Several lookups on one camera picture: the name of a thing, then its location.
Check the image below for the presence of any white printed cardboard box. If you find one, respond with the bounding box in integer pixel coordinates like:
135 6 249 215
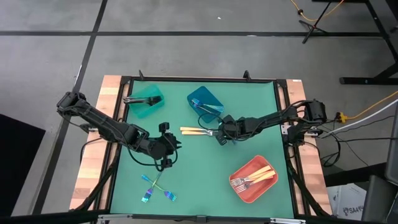
326 182 368 222

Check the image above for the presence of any beige handled silver fork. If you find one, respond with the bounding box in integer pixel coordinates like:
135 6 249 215
232 170 276 191
230 165 272 187
234 172 277 194

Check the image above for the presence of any blue plastic bin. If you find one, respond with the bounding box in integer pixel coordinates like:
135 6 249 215
186 85 225 124

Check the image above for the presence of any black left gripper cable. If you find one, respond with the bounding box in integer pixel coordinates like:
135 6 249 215
129 144 178 173

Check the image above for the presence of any grey equipment panel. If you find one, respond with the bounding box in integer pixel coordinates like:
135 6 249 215
384 102 398 187

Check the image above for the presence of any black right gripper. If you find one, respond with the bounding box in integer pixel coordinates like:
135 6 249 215
216 114 248 146

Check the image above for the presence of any black tripod stand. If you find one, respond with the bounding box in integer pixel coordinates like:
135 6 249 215
298 0 335 45

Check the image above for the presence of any iridescent fork pair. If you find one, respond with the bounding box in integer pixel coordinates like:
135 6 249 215
141 174 177 202

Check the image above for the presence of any black metal fork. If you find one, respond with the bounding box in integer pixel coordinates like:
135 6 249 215
123 95 161 103
124 96 162 105
123 96 163 105
124 97 162 105
123 96 162 103

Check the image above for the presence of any orange plastic bin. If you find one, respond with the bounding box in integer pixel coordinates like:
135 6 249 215
229 154 279 205

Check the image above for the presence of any translucent teal plastic bin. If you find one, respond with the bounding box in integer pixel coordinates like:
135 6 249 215
126 84 165 119

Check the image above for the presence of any black panel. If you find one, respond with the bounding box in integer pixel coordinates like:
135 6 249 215
0 113 47 217

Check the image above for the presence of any white cable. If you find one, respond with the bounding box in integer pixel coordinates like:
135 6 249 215
322 98 398 138

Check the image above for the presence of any silver metal spoon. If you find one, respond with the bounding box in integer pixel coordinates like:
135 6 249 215
198 102 225 113

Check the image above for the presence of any yellow power cable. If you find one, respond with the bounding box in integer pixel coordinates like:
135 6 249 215
338 91 398 123
289 0 346 22

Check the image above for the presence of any black rig beam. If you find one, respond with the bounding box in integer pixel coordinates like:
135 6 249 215
0 208 398 224

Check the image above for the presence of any dark grey cabinet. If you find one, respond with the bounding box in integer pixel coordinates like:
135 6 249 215
361 174 398 224

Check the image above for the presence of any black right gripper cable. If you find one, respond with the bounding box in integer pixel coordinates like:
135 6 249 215
197 111 225 125

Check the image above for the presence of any black floor cable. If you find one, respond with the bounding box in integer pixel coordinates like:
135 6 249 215
331 136 398 142
323 115 396 139

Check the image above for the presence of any black desk frame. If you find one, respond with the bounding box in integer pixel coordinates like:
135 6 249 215
312 0 398 85

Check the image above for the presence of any black table frame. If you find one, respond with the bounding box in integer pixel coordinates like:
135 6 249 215
70 74 333 218

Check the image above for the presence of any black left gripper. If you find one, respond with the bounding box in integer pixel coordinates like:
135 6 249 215
143 122 182 169

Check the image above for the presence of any orange-handled utensil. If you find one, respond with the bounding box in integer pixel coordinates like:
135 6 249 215
181 129 218 137
179 126 218 134

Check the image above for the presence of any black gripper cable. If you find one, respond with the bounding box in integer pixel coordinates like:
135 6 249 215
197 111 225 125
129 144 178 173

